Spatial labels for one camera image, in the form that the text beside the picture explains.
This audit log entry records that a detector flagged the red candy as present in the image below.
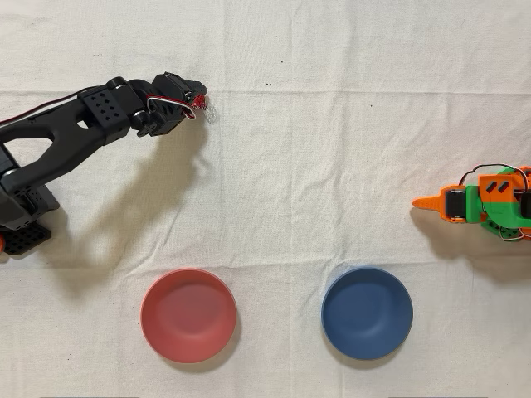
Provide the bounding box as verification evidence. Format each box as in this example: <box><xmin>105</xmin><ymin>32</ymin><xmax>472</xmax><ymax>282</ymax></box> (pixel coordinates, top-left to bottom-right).
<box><xmin>192</xmin><ymin>94</ymin><xmax>217</xmax><ymax>126</ymax></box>

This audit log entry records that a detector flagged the blue bowl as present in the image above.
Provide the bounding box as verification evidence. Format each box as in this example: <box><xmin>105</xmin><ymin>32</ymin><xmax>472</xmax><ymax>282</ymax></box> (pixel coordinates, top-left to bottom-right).
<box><xmin>320</xmin><ymin>266</ymin><xmax>414</xmax><ymax>361</ymax></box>

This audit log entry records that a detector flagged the red bowl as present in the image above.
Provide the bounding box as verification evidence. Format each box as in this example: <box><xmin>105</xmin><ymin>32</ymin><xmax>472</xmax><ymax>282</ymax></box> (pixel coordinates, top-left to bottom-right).
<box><xmin>140</xmin><ymin>267</ymin><xmax>238</xmax><ymax>365</ymax></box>

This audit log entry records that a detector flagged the white tablecloth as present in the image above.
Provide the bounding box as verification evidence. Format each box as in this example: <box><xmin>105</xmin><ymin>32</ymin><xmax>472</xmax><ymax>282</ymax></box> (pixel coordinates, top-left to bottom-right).
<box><xmin>0</xmin><ymin>0</ymin><xmax>531</xmax><ymax>398</ymax></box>

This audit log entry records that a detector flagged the red white black servo cable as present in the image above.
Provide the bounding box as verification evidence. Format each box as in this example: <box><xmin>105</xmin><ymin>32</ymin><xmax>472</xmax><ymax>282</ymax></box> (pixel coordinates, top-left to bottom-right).
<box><xmin>458</xmin><ymin>164</ymin><xmax>531</xmax><ymax>186</ymax></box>
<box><xmin>144</xmin><ymin>95</ymin><xmax>197</xmax><ymax>121</ymax></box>

